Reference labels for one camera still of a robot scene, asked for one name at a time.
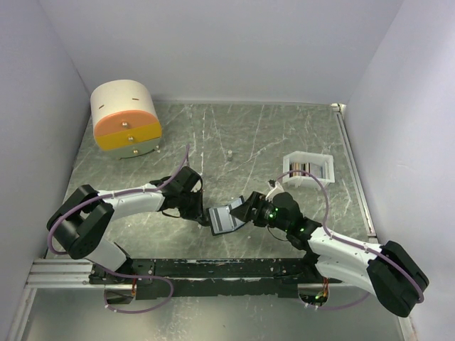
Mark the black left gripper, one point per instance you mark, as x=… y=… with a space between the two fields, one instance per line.
x=197 y=214

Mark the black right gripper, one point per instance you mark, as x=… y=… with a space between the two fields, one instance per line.
x=245 y=212

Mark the black leather card holder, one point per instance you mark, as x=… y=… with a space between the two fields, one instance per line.
x=234 y=203

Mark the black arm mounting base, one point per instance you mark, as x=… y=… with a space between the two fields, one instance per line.
x=284 y=277

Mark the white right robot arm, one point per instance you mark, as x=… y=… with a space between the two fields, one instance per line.
x=385 y=270

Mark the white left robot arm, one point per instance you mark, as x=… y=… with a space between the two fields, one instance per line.
x=79 y=225

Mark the grey card stack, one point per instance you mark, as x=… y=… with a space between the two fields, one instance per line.
x=311 y=168

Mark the white card tray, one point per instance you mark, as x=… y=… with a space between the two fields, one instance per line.
x=307 y=181

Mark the beige orange mini drawer cabinet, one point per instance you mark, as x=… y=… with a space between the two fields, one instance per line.
x=124 y=119

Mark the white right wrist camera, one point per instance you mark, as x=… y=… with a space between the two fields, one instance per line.
x=275 y=188

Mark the aluminium rail frame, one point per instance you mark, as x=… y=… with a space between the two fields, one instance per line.
x=259 y=136

